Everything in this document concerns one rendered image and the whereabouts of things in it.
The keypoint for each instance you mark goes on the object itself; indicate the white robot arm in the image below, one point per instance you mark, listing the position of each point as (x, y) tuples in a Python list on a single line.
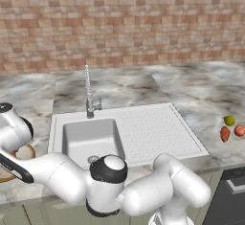
[(67, 174)]

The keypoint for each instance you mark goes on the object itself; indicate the white sink with drainboard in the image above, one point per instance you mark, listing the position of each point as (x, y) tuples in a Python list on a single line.
[(153, 133)]

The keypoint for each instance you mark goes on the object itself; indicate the silver spring tap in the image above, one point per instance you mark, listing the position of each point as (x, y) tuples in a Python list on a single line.
[(89, 102)]

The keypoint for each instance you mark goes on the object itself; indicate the orange sweet potato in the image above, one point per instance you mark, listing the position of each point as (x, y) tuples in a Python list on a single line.
[(225, 134)]

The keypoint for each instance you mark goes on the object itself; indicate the green lime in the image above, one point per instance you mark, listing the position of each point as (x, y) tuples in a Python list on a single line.
[(229, 120)]

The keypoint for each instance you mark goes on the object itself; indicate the pale green cupboard panel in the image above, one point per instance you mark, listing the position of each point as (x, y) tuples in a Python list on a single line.
[(213, 179)]

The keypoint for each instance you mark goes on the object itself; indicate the red peach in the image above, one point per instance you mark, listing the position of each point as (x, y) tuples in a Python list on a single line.
[(239, 130)]

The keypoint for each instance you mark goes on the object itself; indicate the pale green cupboard door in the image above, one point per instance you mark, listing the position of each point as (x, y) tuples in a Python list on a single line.
[(11, 215), (54, 213)]

